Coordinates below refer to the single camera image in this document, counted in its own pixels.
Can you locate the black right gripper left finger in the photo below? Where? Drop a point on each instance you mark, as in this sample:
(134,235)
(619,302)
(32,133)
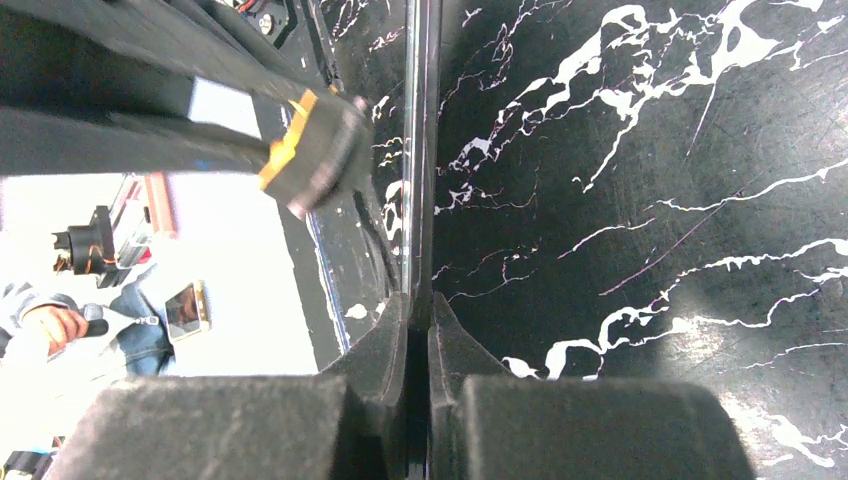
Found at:
(344,423)

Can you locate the red clamp tool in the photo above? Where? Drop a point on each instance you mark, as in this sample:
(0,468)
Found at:
(142,210)

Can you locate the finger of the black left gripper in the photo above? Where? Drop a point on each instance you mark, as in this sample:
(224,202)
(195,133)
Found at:
(194,38)
(44,143)

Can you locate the person in jeans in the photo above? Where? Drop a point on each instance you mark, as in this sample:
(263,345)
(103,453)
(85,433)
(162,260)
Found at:
(50,340)

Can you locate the gold smartphone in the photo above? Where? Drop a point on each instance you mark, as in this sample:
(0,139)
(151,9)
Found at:
(187,313)

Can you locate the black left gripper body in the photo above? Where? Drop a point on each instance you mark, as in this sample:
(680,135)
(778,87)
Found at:
(47,67)

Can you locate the black motor with wires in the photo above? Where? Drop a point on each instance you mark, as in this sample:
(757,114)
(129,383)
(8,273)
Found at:
(90,250)

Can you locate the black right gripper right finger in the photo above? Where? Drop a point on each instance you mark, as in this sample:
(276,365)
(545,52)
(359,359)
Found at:
(486,423)

